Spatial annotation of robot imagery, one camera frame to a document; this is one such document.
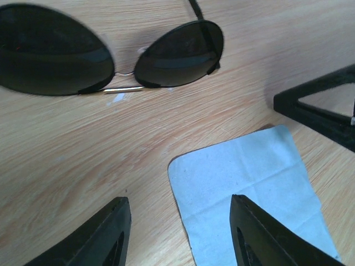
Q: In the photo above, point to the light blue cleaning cloth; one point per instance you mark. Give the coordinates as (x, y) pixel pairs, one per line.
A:
(266, 167)

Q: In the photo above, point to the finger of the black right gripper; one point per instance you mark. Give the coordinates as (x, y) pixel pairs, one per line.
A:
(337, 127)

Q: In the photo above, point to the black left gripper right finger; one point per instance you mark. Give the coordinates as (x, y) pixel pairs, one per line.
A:
(260, 239)

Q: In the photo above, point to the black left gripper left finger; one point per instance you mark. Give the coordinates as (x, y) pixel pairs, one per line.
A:
(101, 240)

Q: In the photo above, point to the black round sunglasses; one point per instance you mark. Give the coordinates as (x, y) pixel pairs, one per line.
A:
(46, 52)

